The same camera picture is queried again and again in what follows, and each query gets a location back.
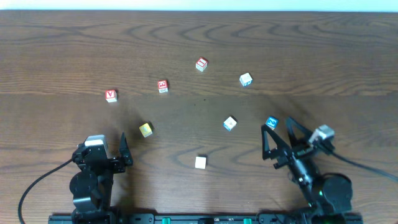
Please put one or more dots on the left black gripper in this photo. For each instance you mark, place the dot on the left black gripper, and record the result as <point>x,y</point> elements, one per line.
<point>115,163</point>

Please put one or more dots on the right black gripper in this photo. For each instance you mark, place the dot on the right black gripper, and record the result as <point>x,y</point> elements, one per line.
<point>290,154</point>

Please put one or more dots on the blue number 2 block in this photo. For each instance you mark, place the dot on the blue number 2 block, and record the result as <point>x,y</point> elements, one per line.
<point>272,122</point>

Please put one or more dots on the red letter A block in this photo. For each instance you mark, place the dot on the red letter A block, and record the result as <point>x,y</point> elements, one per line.
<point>111,96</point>

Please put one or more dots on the red letter I block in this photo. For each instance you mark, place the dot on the red letter I block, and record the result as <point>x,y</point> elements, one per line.
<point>201,64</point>

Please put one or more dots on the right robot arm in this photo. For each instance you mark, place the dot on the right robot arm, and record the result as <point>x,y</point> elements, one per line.
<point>328,195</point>

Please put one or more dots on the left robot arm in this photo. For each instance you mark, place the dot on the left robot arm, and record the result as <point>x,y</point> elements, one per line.
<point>92,186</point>

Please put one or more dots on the yellow letter O block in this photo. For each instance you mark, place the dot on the yellow letter O block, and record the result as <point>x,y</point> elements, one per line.
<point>146,130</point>

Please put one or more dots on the white block blue drawing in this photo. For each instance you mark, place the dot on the white block blue drawing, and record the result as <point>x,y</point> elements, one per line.
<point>229,123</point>

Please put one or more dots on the white block blue side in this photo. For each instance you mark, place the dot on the white block blue side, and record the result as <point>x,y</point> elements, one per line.
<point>245,79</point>

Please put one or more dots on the plain white wooden block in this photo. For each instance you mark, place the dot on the plain white wooden block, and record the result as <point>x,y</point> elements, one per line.
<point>200,162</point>

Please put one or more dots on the red letter E block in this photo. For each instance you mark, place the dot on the red letter E block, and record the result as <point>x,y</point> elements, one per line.
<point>162,86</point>

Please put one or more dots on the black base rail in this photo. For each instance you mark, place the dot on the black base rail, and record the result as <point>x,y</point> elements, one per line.
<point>262,218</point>

